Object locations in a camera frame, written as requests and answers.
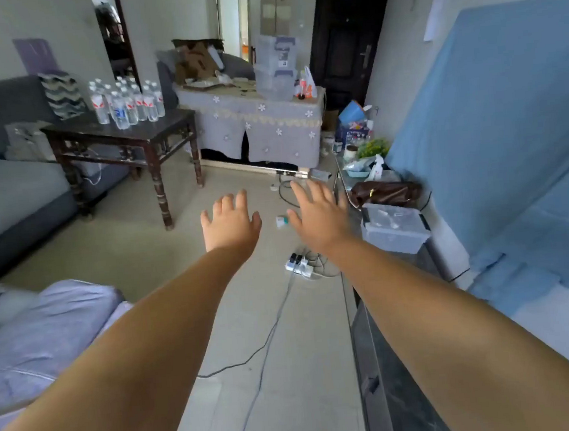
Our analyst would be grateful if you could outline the open brown cardboard box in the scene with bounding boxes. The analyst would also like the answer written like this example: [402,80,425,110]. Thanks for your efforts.
[170,34,228,87]

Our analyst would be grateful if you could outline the blue tissue box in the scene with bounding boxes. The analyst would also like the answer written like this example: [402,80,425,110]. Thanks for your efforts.
[336,98,374,126]

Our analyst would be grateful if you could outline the tall dark framed mirror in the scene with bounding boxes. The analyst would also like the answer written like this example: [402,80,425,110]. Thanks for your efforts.
[89,0,141,94]

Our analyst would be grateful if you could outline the clear lidded plastic bin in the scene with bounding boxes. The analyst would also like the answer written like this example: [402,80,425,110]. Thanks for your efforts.
[359,197,434,259]

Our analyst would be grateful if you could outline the person's right forearm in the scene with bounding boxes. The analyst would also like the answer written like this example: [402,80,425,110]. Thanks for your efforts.
[316,215,569,431]

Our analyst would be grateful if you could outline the dark wooden side table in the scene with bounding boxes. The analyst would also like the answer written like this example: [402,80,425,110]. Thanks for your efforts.
[39,103,210,242]

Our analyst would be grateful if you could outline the lilac bed cushion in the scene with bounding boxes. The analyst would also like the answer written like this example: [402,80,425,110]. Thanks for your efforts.
[0,273,145,431]

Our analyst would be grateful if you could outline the orange capped bottles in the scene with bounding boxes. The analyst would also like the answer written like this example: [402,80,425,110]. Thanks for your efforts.
[292,65,319,101]

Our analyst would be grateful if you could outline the person's left forearm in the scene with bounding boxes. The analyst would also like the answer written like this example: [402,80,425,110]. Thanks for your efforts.
[0,245,270,431]

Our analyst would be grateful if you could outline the black power cable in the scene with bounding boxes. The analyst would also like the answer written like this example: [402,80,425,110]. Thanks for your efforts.
[189,270,312,431]

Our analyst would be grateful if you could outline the grey fabric sofa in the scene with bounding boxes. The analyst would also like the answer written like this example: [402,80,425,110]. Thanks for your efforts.
[0,67,142,279]

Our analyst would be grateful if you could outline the white power strip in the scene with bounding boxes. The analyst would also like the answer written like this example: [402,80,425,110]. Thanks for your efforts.
[283,251,317,281]

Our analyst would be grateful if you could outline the large blue cloth cover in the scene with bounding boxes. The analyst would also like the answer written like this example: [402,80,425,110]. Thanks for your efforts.
[371,0,569,326]

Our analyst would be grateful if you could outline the brown leather handbag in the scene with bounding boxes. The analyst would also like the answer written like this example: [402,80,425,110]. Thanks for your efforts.
[349,175,425,214]

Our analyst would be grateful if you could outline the white tote bag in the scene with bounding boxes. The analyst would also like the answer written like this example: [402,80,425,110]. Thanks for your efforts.
[2,118,57,166]

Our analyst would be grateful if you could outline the white spray bottle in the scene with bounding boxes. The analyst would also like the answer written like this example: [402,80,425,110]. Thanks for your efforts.
[364,154,387,183]

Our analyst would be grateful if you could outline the group of clear water bottles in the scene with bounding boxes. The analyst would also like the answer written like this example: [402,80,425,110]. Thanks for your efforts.
[87,72,167,133]

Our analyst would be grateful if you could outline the purple sheet on wall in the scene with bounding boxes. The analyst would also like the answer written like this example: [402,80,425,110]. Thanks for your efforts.
[12,35,61,78]

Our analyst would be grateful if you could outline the closed tan cardboard box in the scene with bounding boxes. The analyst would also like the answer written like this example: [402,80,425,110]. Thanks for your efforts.
[257,0,297,38]

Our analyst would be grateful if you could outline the small green plant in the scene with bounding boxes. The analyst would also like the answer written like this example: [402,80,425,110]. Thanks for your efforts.
[354,136,392,161]

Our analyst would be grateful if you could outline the table with grey flowered cloth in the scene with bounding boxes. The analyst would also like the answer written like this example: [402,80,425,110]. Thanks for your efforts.
[172,68,334,182]

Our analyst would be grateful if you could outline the dark entrance door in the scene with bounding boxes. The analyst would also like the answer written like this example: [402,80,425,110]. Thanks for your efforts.
[303,0,409,115]

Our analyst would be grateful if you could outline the person's right hand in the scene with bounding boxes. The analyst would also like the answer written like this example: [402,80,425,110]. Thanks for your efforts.
[283,175,357,258]

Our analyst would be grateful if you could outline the white inner door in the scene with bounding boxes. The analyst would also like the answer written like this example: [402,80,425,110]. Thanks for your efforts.
[215,0,256,61]

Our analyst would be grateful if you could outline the zigzag striped cushion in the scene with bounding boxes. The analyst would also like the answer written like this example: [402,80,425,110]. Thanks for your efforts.
[37,69,89,124]

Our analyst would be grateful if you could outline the clear plastic storage box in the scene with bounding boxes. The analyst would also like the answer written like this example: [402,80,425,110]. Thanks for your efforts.
[253,31,302,73]
[253,63,303,105]

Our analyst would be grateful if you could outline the person's left hand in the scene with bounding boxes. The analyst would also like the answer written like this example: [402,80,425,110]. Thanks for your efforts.
[198,189,266,265]

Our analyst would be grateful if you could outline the glass topped low cabinet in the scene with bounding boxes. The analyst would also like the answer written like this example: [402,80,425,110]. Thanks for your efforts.
[331,142,485,431]

